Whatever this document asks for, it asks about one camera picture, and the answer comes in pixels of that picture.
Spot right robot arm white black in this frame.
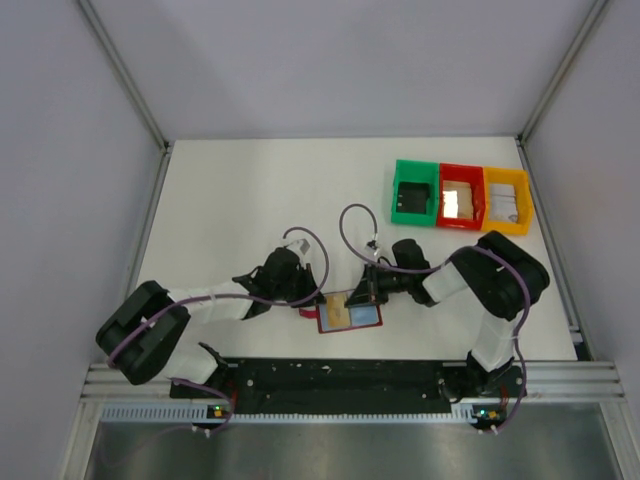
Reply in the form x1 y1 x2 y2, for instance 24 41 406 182
345 230 550 402

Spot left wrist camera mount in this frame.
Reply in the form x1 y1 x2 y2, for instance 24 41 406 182
286 239 310 258

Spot white cards in yellow bin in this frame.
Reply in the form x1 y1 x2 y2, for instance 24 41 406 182
489 183 519 224

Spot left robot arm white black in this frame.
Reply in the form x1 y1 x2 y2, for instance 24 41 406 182
95 240 324 385

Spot red leather card holder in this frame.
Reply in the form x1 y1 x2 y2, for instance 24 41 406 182
298 291 383 334

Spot gold credit card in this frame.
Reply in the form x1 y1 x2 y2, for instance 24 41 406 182
326 292 351 330

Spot aluminium frame rail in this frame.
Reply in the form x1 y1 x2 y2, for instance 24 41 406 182
522 1 639 479
59 0 174 480

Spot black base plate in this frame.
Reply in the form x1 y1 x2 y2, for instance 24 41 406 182
168 356 527 415

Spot yellow storage bin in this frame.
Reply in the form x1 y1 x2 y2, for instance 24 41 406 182
482 167 534 236

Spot aluminium frame rail right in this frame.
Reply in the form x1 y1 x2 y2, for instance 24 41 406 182
522 1 639 479

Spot red storage bin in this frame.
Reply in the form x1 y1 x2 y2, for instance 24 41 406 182
436 163 486 231

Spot green storage bin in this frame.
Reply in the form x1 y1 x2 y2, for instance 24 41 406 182
391 159 440 227

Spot front aluminium rail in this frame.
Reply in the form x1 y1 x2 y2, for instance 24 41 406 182
79 360 626 404

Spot white cable duct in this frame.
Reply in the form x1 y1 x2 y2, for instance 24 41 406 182
101 403 479 425

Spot gold card in red bin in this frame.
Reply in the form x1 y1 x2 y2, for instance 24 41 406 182
442 181 474 220

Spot aluminium frame rail left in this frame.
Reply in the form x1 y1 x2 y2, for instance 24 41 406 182
59 0 174 480

